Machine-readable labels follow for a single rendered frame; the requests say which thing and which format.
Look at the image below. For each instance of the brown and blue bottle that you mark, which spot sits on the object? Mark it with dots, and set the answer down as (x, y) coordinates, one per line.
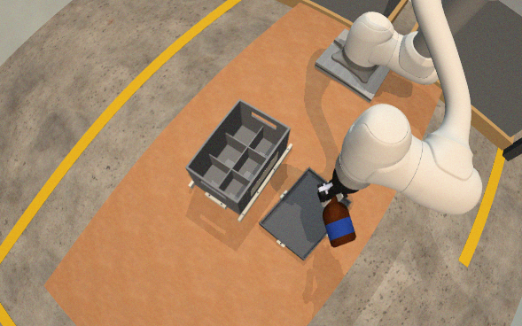
(338, 223)

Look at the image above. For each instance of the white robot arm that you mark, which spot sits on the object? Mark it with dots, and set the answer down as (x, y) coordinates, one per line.
(378, 148)

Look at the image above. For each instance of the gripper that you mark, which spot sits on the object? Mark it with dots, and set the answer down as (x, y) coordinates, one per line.
(327, 192)

